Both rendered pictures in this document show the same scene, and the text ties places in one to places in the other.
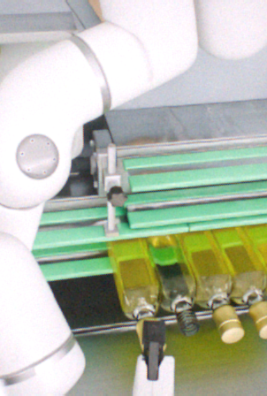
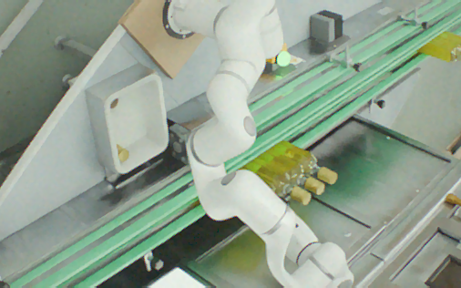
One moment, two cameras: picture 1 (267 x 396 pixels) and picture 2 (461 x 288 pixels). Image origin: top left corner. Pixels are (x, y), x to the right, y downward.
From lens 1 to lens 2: 0.87 m
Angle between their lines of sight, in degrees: 24
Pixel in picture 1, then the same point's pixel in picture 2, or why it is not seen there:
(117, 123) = (177, 118)
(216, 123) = not seen: hidden behind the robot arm
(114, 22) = (237, 58)
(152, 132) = (201, 114)
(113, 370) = (248, 256)
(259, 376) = (318, 221)
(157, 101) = (187, 97)
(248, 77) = not seen: hidden behind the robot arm
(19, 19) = (118, 77)
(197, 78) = (204, 74)
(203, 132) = not seen: hidden behind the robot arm
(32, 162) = (250, 128)
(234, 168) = (259, 115)
